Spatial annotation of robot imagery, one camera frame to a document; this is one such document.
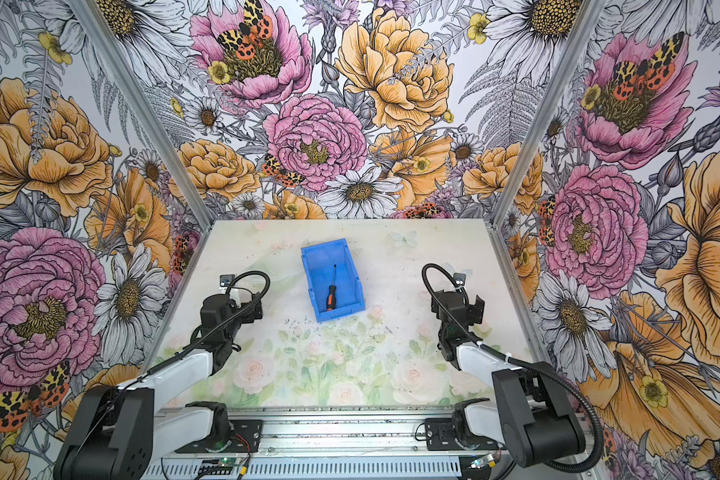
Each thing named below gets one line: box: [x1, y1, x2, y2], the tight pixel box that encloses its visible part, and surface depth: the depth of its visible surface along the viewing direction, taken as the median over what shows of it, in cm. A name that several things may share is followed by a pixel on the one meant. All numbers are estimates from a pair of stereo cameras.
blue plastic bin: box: [301, 238, 366, 323], surface depth 102 cm
